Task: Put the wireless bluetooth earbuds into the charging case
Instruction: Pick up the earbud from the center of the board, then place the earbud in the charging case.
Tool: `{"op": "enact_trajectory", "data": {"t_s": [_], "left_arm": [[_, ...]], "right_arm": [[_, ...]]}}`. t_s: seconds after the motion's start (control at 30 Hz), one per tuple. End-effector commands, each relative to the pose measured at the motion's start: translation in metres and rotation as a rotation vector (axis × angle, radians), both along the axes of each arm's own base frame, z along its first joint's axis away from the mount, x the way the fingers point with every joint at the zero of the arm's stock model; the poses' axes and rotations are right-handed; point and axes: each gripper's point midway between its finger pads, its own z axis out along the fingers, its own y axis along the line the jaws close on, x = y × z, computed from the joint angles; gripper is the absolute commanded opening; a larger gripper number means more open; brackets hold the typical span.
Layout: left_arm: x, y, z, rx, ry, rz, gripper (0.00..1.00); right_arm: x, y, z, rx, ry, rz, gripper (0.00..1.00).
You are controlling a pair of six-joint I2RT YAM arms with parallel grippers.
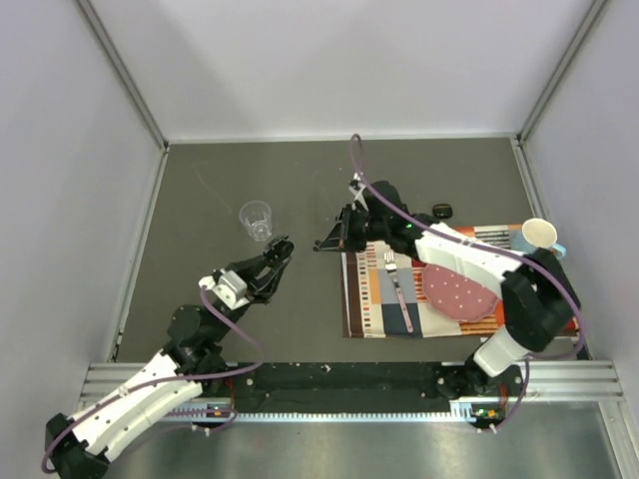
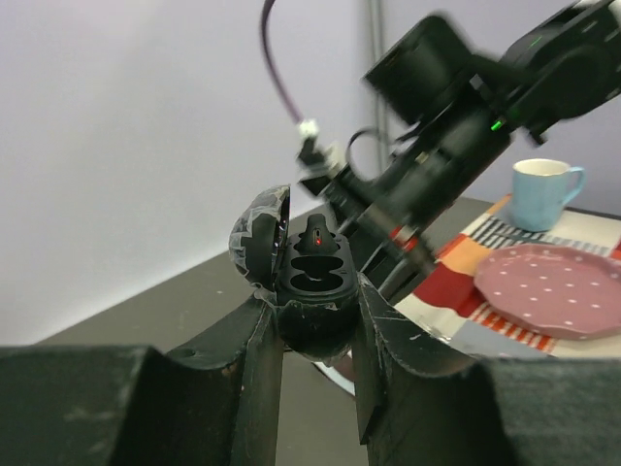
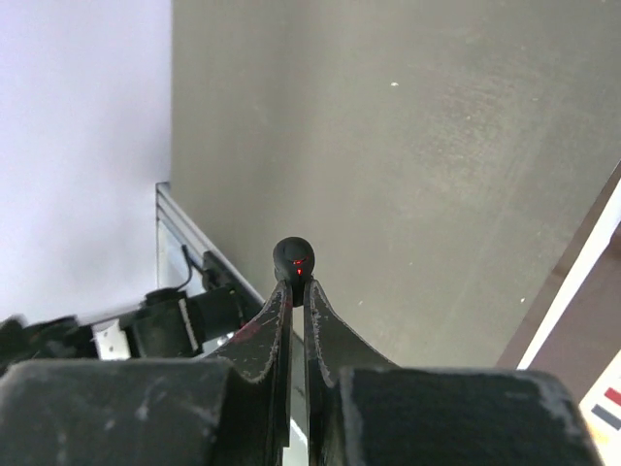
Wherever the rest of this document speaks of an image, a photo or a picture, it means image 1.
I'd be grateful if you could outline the colourful patterned placemat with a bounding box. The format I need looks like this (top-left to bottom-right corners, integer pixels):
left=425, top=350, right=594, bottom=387
left=339, top=223, right=583, bottom=339

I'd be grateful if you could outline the pink handled fork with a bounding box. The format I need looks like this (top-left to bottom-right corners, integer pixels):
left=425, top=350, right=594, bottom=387
left=383, top=249, right=414, bottom=334

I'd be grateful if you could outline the aluminium frame profile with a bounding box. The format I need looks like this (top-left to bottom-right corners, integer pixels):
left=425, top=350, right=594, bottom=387
left=77, top=360, right=624, bottom=432

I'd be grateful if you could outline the clear plastic cup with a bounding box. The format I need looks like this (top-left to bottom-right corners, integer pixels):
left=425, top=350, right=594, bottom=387
left=239, top=201, right=273, bottom=241

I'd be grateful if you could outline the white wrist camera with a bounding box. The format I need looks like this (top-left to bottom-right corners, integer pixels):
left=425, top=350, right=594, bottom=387
left=198, top=268, right=250, bottom=310
left=348, top=173, right=368, bottom=212

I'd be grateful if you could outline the light blue mug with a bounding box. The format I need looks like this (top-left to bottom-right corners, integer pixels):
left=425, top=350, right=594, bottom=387
left=510, top=218, right=566, bottom=259

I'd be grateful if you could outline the pink dotted plate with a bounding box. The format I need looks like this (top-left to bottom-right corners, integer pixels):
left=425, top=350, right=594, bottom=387
left=422, top=264, right=500, bottom=323

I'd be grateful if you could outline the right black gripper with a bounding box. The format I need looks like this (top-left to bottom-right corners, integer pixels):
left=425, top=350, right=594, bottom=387
left=320, top=205, right=390, bottom=253

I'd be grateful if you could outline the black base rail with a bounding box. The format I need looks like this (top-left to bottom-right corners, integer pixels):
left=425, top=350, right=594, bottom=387
left=218, top=362, right=473, bottom=414

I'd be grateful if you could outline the black oval earbud case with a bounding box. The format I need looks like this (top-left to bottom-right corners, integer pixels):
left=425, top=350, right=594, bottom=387
left=431, top=204, right=453, bottom=220

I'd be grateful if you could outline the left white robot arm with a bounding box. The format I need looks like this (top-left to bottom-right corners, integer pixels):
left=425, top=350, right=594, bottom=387
left=41, top=236, right=295, bottom=478

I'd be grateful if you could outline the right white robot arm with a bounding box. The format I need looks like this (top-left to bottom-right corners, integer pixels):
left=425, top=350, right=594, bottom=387
left=314, top=180, right=580, bottom=396

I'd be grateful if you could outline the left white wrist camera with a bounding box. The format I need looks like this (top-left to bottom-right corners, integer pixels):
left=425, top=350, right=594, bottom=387
left=198, top=268, right=250, bottom=310

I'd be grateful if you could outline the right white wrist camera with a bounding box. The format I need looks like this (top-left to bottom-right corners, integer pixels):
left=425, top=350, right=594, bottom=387
left=348, top=173, right=368, bottom=212

